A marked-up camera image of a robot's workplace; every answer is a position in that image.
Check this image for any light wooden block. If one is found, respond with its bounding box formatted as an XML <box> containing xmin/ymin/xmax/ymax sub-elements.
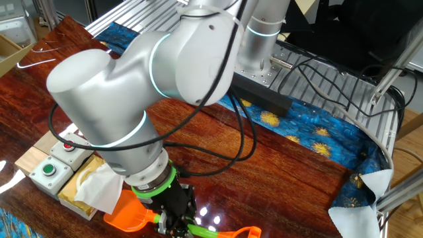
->
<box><xmin>14</xmin><ymin>146</ymin><xmax>50</xmax><ymax>177</ymax></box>
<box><xmin>32</xmin><ymin>130</ymin><xmax>63</xmax><ymax>155</ymax></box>

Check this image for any black foam block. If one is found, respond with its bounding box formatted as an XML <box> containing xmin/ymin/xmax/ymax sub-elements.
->
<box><xmin>231</xmin><ymin>72</ymin><xmax>294</xmax><ymax>117</ymax></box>

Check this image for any silver metal cabinet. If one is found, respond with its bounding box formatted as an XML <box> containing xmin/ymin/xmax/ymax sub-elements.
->
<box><xmin>0</xmin><ymin>0</ymin><xmax>38</xmax><ymax>47</ymax></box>

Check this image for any black cable bundle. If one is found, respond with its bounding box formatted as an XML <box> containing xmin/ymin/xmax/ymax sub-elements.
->
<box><xmin>277</xmin><ymin>36</ymin><xmax>419</xmax><ymax>118</ymax></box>

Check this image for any cardboard box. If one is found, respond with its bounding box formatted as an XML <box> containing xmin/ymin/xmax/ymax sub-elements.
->
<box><xmin>0</xmin><ymin>32</ymin><xmax>36</xmax><ymax>79</ymax></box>

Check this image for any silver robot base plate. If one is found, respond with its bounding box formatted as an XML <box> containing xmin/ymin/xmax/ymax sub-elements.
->
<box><xmin>235</xmin><ymin>42</ymin><xmax>295</xmax><ymax>89</ymax></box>

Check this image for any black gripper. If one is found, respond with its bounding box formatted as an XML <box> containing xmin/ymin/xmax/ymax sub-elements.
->
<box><xmin>146</xmin><ymin>180</ymin><xmax>198</xmax><ymax>238</ymax></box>

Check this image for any green flange ring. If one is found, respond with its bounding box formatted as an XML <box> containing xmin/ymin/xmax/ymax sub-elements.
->
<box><xmin>131</xmin><ymin>159</ymin><xmax>178</xmax><ymax>199</ymax></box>

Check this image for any blue starry painting cloth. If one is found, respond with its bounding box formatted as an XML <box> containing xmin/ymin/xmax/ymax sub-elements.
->
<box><xmin>0</xmin><ymin>21</ymin><xmax>394</xmax><ymax>238</ymax></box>

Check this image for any orange green toy shovel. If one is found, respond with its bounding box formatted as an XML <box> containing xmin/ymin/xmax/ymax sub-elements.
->
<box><xmin>103</xmin><ymin>189</ymin><xmax>262</xmax><ymax>238</ymax></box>

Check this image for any red button switch box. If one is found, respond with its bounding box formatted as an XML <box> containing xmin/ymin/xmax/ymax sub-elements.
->
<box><xmin>49</xmin><ymin>132</ymin><xmax>95</xmax><ymax>172</ymax></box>

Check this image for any grey thick cable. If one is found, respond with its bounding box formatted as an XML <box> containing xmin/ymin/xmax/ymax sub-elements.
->
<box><xmin>309</xmin><ymin>84</ymin><xmax>396</xmax><ymax>173</ymax></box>

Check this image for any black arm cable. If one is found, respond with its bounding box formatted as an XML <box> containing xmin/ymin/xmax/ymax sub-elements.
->
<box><xmin>48</xmin><ymin>0</ymin><xmax>258</xmax><ymax>178</ymax></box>

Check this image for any white tissue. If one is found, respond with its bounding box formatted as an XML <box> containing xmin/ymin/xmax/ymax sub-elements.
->
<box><xmin>73</xmin><ymin>162</ymin><xmax>125</xmax><ymax>215</ymax></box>

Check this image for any green button switch box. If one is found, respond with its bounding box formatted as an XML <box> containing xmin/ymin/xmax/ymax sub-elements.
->
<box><xmin>28</xmin><ymin>155</ymin><xmax>75</xmax><ymax>201</ymax></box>

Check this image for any gold tissue box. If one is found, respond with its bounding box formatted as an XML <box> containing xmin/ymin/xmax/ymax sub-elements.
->
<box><xmin>58</xmin><ymin>154</ymin><xmax>108</xmax><ymax>221</ymax></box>

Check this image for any slanted aluminium frame bar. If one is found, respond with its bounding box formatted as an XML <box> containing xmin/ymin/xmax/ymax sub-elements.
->
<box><xmin>369</xmin><ymin>19</ymin><xmax>423</xmax><ymax>106</ymax></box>

